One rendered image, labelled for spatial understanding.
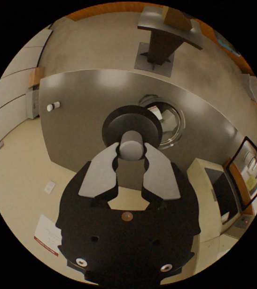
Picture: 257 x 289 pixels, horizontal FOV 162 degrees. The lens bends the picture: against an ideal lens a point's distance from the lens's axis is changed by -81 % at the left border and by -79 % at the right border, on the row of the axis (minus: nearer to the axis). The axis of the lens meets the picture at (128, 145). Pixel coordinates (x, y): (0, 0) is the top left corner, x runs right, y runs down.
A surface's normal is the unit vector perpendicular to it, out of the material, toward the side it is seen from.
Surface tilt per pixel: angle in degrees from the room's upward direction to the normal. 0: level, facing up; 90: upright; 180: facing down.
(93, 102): 0
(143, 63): 0
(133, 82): 0
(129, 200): 90
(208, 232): 90
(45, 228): 90
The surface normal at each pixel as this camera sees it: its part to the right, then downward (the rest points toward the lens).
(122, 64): -0.13, 0.54
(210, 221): -0.97, -0.24
